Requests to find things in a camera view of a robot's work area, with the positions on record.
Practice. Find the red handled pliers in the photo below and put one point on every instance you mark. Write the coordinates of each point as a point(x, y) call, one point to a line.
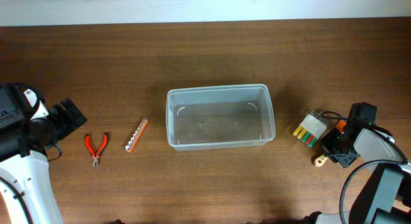
point(96, 151)

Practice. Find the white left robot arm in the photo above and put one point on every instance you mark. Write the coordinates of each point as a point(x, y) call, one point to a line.
point(28, 131)

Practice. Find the clear screwdriver set case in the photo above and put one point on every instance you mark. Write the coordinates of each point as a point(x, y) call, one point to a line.
point(311, 129)

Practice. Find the orange scraper wooden handle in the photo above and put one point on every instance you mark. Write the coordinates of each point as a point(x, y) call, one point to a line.
point(319, 161)

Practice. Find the clear plastic container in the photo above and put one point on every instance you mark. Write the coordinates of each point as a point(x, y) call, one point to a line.
point(219, 117)

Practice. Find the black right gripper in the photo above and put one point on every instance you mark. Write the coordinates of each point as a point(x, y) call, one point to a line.
point(345, 161)

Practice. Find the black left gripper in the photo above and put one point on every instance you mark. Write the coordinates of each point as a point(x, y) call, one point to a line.
point(71, 124)

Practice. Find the orange socket rail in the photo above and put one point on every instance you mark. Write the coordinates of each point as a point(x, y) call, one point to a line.
point(131, 144)

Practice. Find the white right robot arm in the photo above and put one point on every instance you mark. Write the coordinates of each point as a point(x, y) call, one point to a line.
point(390, 171)

